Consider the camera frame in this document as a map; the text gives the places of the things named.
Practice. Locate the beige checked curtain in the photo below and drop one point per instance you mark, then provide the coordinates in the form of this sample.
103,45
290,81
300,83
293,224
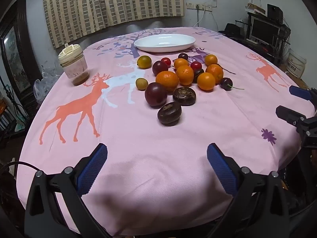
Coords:
111,5

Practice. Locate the black monitor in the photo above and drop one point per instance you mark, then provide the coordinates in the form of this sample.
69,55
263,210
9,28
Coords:
263,31

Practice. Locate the pink deer print tablecloth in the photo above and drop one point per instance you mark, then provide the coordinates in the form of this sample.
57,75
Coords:
148,153

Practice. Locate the white wall socket strip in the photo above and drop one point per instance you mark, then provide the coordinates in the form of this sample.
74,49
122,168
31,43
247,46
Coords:
199,6

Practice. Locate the large dark purple plum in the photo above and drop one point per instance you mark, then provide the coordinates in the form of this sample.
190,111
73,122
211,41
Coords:
156,95

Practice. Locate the dark brown water chestnut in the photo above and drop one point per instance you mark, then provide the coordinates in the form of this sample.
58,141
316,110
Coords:
169,113
184,96

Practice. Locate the black hat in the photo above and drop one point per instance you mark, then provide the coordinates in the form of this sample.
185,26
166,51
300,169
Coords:
231,29

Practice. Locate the black media shelf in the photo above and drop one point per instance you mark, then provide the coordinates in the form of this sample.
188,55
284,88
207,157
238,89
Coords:
277,52

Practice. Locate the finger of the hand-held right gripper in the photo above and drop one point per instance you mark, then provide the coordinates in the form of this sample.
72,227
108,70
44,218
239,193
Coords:
289,115
301,93

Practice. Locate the flat cardboard box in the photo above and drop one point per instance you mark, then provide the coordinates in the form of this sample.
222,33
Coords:
255,7

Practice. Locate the large yellow green plum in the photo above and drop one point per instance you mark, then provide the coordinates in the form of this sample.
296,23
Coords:
144,62

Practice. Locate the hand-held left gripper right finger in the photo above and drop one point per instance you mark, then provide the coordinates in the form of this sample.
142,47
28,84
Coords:
221,168

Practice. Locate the white oval plate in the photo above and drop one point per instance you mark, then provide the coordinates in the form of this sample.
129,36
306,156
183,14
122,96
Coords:
164,43

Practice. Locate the clear plastic bag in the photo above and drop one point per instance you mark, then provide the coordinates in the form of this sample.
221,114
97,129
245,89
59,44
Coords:
45,84

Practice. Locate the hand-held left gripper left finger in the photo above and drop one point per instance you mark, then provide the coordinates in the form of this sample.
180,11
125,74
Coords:
92,168

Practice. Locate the black speaker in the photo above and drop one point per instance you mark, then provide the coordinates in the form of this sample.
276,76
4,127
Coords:
275,12

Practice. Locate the white plastic bucket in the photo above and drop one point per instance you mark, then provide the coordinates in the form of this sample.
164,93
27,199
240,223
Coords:
296,63

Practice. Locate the plastic cup with lid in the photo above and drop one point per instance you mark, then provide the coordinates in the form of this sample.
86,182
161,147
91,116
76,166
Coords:
73,65

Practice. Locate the small yellow green plum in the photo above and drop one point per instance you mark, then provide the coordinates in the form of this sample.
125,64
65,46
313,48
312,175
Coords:
141,83

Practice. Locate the dark framed picture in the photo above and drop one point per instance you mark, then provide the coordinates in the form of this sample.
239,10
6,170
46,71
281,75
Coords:
12,54

